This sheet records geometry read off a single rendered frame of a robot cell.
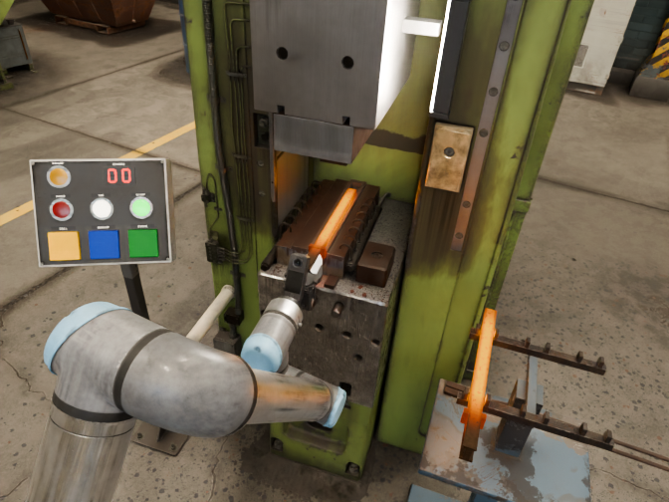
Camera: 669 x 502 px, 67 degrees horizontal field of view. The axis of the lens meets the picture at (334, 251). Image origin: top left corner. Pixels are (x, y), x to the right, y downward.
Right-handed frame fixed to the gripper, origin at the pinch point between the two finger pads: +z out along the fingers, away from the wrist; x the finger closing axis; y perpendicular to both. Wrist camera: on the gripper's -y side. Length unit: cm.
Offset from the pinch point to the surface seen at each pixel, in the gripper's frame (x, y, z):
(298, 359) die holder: -3.2, 39.6, -4.8
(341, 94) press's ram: 4.1, -43.3, 4.9
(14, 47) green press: -436, 89, 310
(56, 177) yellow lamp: -66, -17, -13
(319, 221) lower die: -4.7, 1.9, 17.3
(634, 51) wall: 185, 87, 574
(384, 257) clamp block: 17.7, 2.5, 8.5
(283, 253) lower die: -10.4, 4.7, 2.7
